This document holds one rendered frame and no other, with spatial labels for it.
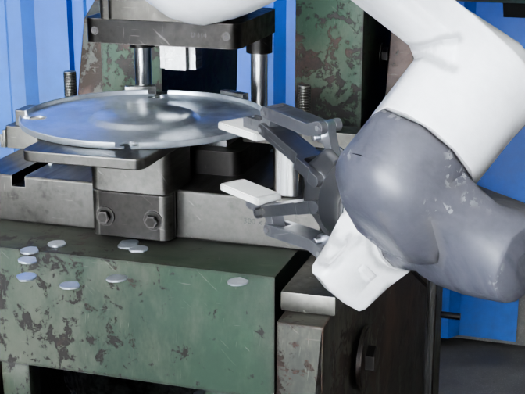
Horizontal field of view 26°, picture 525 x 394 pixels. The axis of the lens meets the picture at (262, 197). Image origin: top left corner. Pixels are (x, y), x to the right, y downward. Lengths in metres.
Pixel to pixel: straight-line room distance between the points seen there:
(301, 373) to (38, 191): 0.42
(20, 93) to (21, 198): 1.43
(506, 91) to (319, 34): 0.73
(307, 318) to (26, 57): 1.75
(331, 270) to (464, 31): 0.23
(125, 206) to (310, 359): 0.30
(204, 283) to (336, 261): 0.32
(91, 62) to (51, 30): 1.03
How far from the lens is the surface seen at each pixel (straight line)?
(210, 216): 1.33
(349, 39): 1.56
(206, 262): 1.27
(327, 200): 1.01
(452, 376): 2.53
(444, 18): 0.87
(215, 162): 1.39
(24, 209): 1.43
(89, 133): 1.29
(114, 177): 1.33
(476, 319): 2.67
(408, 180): 0.83
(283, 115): 1.08
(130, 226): 1.33
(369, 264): 0.97
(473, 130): 0.86
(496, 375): 2.55
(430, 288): 1.80
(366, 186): 0.84
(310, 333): 1.17
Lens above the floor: 1.07
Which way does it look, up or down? 17 degrees down
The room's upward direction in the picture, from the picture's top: straight up
